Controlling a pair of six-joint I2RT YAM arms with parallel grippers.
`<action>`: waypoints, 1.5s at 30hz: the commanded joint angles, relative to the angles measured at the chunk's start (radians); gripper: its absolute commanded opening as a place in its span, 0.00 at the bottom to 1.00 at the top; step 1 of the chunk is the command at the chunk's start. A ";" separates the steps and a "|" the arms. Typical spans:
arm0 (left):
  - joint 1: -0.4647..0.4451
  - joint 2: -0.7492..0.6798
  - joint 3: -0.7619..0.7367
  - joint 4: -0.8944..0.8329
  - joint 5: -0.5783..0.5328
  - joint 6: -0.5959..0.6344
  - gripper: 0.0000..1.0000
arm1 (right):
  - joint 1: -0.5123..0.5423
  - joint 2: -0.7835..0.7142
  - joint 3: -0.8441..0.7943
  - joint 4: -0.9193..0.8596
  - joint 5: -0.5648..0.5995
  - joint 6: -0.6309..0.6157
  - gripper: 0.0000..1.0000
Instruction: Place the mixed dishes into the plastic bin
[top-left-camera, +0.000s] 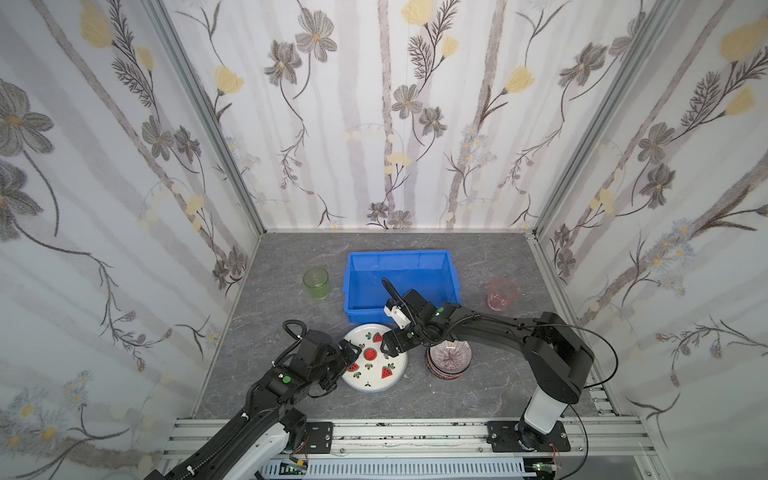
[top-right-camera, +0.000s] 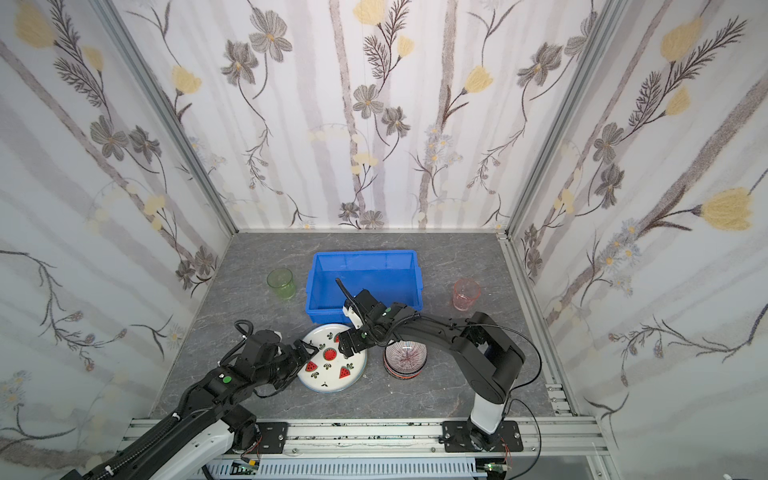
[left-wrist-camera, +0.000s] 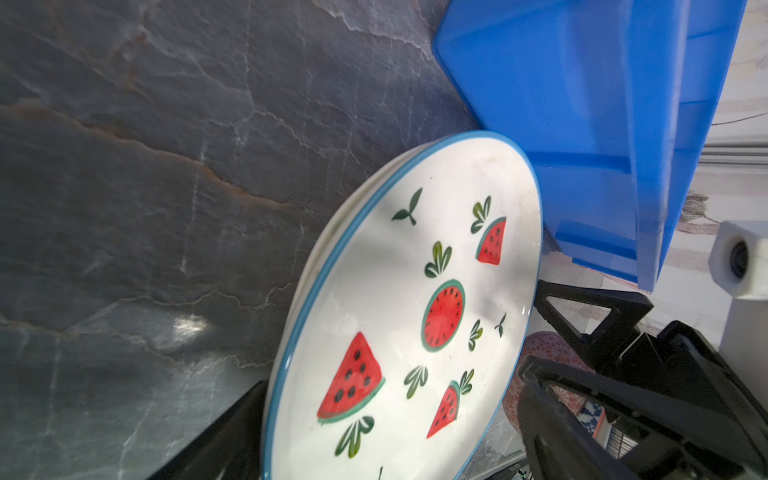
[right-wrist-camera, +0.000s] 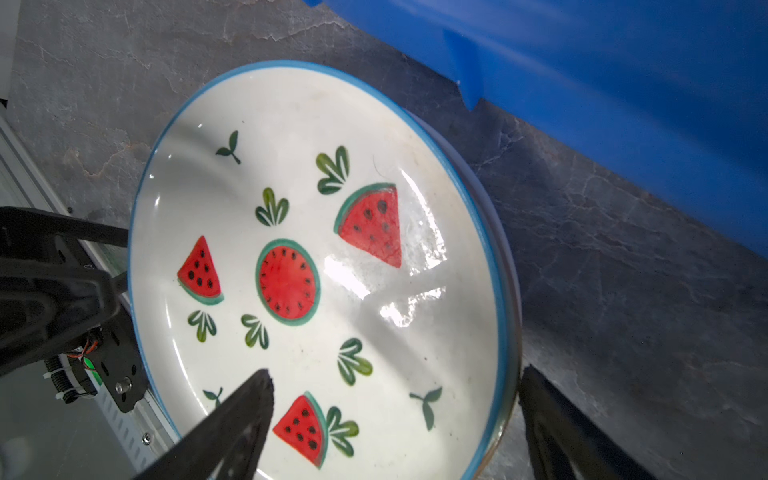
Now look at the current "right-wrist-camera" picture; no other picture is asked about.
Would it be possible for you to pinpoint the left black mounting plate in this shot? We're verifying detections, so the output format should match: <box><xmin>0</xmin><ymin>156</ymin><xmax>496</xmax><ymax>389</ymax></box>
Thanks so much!
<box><xmin>41</xmin><ymin>311</ymin><xmax>151</xmax><ymax>415</ymax></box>

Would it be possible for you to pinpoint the blue plastic bin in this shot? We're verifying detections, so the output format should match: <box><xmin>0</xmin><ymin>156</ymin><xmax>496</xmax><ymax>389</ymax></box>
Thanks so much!
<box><xmin>330</xmin><ymin>1</ymin><xmax>767</xmax><ymax>254</ymax></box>

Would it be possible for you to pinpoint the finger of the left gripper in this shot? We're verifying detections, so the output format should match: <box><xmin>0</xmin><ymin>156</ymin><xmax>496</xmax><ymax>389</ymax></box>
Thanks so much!
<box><xmin>1</xmin><ymin>267</ymin><xmax>127</xmax><ymax>375</ymax></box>
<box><xmin>1</xmin><ymin>206</ymin><xmax>128</xmax><ymax>282</ymax></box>

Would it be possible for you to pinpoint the white watermelon plate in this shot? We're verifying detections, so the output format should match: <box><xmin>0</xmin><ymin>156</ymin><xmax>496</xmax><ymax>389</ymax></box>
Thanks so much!
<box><xmin>128</xmin><ymin>60</ymin><xmax>503</xmax><ymax>479</ymax></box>

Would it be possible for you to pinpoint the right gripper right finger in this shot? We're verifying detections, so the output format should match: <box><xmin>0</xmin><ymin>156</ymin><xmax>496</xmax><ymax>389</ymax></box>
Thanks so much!
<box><xmin>519</xmin><ymin>366</ymin><xmax>654</xmax><ymax>479</ymax></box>

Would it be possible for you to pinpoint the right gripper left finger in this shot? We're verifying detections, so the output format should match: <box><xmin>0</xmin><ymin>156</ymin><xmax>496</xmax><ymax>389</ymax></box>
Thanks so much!
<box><xmin>137</xmin><ymin>369</ymin><xmax>274</xmax><ymax>480</ymax></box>

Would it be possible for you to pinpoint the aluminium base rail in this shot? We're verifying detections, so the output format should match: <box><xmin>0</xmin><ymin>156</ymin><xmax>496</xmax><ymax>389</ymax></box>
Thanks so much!
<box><xmin>1</xmin><ymin>1</ymin><xmax>155</xmax><ymax>479</ymax></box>

